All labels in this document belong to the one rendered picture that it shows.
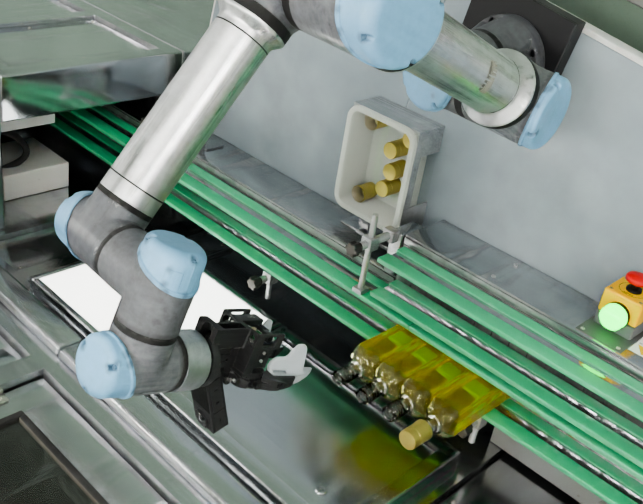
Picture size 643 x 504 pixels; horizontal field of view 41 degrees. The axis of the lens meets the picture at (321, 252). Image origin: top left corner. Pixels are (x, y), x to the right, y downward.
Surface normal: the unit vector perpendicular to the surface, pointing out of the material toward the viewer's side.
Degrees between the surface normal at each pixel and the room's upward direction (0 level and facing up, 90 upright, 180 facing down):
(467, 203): 0
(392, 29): 82
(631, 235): 0
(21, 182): 90
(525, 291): 90
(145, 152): 44
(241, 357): 20
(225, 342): 90
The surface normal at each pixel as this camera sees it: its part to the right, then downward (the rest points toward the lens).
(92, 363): -0.60, -0.04
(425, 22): 0.60, 0.44
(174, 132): 0.16, 0.10
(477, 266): 0.15, -0.86
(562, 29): -0.72, 0.26
